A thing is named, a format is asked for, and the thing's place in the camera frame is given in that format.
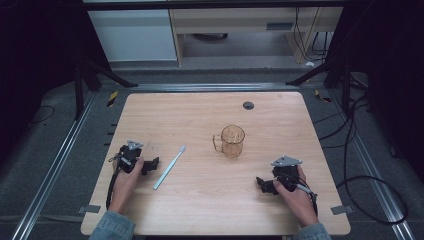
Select grey tape piece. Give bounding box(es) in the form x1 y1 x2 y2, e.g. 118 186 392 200
330 204 355 216
77 204 102 215

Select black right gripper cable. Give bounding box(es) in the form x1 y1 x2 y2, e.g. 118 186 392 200
286 176 320 217

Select clear amber cup with handle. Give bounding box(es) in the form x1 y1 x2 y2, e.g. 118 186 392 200
212 124 247 159

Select white cabinet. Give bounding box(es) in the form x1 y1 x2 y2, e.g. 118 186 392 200
87 8 178 63

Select yellow black tape strip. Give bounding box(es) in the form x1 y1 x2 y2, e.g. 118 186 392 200
313 89 333 104
106 90 120 108

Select black looped floor cable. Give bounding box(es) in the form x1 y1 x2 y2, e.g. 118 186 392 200
334 94 410 226

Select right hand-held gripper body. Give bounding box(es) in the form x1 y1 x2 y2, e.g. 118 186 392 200
270 155 305 193

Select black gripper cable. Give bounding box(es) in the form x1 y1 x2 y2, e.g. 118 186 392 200
286 176 320 217
105 153 125 211

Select aluminium floor rail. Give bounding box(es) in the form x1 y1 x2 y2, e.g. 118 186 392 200
328 89 418 240
9 91 98 240

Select person's left hand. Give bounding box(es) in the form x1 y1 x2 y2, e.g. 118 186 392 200
107 157 145 215

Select black hanging cables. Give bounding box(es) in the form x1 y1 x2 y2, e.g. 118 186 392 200
293 7 334 63

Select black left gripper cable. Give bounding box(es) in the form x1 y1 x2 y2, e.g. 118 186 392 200
105 153 125 211

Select black metal stand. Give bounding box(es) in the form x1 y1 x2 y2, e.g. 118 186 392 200
72 43 139 120
285 49 369 116

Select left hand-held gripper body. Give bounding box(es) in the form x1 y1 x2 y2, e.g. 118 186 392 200
116 139 145 174

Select thin black floor cable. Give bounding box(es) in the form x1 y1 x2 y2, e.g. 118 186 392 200
29 104 56 125

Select person's right hand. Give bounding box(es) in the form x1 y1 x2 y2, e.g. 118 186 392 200
272 165 320 228

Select white toothbrush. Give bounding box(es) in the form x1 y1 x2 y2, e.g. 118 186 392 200
152 144 187 191

